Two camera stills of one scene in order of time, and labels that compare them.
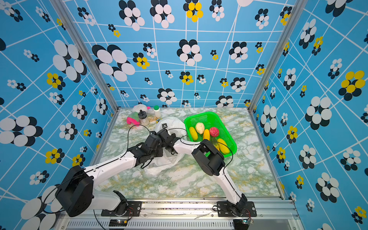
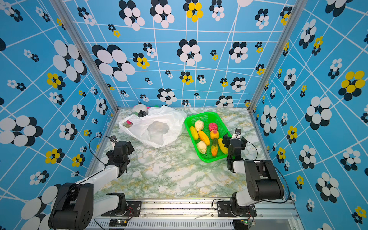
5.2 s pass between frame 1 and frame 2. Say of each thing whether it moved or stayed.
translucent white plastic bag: moved
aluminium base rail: stayed
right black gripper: moved
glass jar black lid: stayed
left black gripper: moved
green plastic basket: stayed
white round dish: stayed
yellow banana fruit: stayed
